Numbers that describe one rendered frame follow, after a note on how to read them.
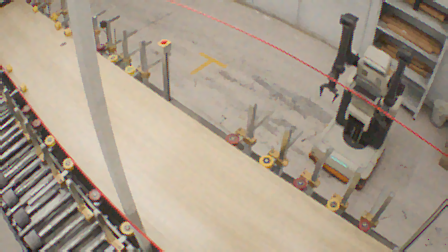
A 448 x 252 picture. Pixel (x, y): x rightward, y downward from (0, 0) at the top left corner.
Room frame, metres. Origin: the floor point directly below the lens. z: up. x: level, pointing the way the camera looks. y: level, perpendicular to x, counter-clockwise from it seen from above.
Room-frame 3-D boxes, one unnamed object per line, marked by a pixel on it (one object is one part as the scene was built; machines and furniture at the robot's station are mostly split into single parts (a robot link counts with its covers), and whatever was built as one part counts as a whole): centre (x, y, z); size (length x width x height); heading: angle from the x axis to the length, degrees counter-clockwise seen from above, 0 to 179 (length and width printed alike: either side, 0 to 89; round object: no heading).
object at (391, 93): (1.62, -1.07, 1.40); 0.11 x 0.06 x 0.43; 51
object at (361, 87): (1.89, -1.01, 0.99); 0.28 x 0.16 x 0.22; 51
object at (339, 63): (1.90, -0.74, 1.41); 0.11 x 0.06 x 0.43; 51
